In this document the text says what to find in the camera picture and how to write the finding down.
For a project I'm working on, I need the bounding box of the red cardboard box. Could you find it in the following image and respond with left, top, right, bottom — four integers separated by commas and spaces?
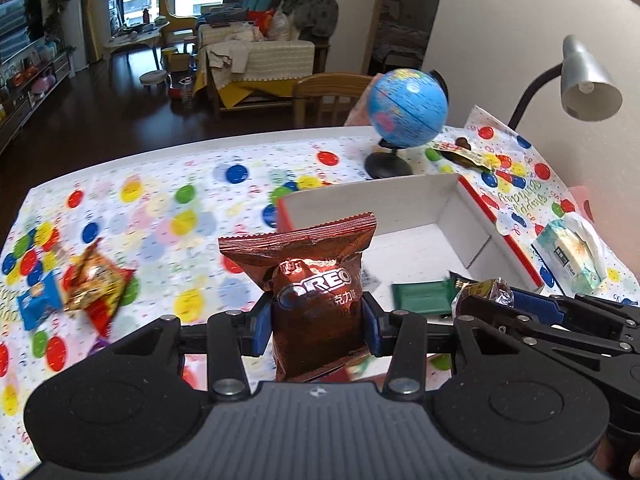
276, 173, 545, 321

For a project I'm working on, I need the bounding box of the blue globe on black stand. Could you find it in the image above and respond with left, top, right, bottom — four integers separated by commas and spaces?
364, 67, 449, 180

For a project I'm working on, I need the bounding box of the brown snack packet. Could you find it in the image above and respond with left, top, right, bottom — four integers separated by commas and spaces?
218, 211, 377, 383

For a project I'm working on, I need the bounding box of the television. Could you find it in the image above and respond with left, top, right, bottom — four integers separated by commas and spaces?
0, 0, 43, 61

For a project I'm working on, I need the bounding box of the balloon print tablecloth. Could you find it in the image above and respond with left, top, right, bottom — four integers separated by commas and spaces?
0, 105, 640, 476

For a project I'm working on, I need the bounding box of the pink cloth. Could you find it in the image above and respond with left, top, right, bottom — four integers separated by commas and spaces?
345, 87, 376, 128

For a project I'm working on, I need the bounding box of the gold and red snack packet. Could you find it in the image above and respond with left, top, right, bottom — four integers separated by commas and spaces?
62, 237, 136, 338

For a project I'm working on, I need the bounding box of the tissue pack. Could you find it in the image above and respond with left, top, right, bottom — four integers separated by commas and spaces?
531, 211, 610, 295

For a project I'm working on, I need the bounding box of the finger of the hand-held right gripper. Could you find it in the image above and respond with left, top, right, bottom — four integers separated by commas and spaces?
510, 289, 640, 335
457, 297, 621, 362

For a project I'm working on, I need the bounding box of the round coffee table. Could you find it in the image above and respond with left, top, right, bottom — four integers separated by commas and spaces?
102, 25, 163, 71

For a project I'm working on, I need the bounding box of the television cabinet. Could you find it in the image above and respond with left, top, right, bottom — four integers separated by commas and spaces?
0, 47, 76, 153

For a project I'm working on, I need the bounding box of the flat yellow-green wrapper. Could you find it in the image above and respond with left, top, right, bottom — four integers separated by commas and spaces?
425, 140, 501, 173

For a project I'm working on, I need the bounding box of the pile of clothes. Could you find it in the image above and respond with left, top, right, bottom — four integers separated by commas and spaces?
277, 0, 341, 41

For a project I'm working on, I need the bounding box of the potted plant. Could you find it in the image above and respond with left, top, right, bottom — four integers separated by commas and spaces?
45, 0, 71, 36

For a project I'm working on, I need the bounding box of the white standing air conditioner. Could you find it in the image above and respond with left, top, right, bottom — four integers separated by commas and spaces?
62, 0, 88, 73

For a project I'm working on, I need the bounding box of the shiny dark snack packet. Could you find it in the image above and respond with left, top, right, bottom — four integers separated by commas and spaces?
451, 280, 515, 320

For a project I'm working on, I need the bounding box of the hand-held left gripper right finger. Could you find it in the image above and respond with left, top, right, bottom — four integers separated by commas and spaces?
361, 292, 541, 402

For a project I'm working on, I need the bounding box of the grey desk lamp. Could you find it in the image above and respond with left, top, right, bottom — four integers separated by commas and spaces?
507, 35, 623, 131

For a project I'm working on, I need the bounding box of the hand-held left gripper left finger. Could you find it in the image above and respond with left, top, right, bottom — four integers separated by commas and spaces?
90, 292, 275, 402

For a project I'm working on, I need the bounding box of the yellow wooden chair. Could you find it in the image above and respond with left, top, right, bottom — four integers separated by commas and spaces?
157, 0, 198, 43

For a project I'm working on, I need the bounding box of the green snack packet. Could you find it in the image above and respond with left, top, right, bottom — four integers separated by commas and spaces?
391, 280, 458, 317

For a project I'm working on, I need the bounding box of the sofa with cream cover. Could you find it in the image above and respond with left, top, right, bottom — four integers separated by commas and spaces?
197, 25, 316, 111

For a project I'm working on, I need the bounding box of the blue snack packet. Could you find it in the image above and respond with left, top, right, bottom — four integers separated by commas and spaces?
16, 271, 66, 332

